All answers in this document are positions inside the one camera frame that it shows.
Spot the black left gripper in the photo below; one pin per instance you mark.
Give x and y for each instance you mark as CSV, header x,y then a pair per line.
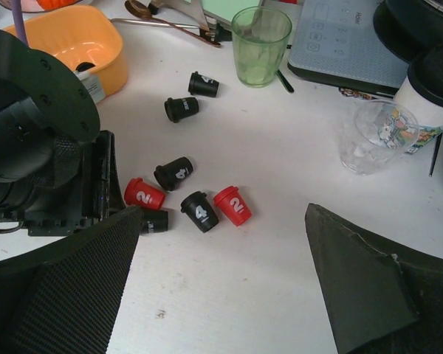
x,y
88,198

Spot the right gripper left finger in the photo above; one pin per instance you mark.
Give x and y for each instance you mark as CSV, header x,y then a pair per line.
x,y
64,297

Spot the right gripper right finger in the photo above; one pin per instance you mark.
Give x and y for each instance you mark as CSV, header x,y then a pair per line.
x,y
380,296

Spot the red capsule pair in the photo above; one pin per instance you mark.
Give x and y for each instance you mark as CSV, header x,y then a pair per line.
x,y
141,194

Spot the black capsule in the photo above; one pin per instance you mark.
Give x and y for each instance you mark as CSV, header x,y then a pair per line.
x,y
169,176
202,85
84,66
154,221
182,108

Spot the red capsule cluster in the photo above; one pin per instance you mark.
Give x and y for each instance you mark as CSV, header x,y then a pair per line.
x,y
233,206

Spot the orange storage basket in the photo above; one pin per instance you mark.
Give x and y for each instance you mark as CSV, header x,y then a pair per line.
x,y
81,33

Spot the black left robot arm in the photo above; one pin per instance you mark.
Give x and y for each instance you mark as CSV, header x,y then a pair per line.
x,y
58,171

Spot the coffee cup black lid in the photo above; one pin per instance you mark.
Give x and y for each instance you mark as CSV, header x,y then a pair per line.
x,y
422,94

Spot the black capsule numbered four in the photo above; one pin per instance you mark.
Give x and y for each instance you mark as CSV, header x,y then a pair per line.
x,y
199,210

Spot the black capsule top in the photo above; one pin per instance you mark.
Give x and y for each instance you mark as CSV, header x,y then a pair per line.
x,y
202,85

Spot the clear plastic cup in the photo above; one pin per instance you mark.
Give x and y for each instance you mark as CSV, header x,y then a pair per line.
x,y
377,133

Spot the silver spoon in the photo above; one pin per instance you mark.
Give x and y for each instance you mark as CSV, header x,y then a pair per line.
x,y
152,23

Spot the copper spoon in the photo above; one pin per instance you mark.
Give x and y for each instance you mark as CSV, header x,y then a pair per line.
x,y
149,13

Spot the orange right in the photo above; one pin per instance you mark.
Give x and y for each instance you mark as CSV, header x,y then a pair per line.
x,y
49,5

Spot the fruit bowl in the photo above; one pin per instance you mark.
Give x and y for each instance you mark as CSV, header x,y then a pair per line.
x,y
31,6

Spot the green cutting board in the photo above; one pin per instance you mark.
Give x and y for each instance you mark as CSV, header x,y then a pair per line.
x,y
224,10

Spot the green glass cup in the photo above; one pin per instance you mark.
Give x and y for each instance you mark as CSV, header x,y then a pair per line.
x,y
260,36

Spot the grey induction cooker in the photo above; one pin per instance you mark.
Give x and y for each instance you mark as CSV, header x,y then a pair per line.
x,y
335,44

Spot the black frying pan with lid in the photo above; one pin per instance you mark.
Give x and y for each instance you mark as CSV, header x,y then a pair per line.
x,y
409,27

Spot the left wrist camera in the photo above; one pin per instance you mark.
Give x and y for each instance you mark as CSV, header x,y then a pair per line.
x,y
92,84

